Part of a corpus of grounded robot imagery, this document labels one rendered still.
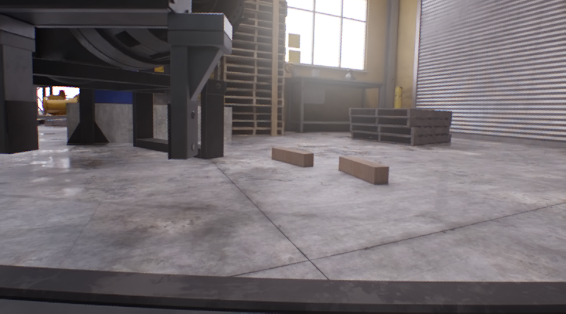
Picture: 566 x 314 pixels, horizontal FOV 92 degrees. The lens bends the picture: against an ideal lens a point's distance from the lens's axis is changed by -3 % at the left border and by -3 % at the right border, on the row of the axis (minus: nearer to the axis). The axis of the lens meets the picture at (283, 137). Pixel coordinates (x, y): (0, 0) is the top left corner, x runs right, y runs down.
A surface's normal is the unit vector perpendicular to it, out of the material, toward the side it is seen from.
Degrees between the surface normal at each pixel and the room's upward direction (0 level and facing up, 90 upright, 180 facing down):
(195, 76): 90
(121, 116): 90
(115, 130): 90
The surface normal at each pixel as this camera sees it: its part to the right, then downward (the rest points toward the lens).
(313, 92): 0.40, 0.09
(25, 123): 1.00, 0.03
